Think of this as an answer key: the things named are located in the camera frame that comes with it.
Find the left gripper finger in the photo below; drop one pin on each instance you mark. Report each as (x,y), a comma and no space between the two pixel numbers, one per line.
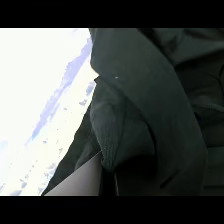
(81,181)

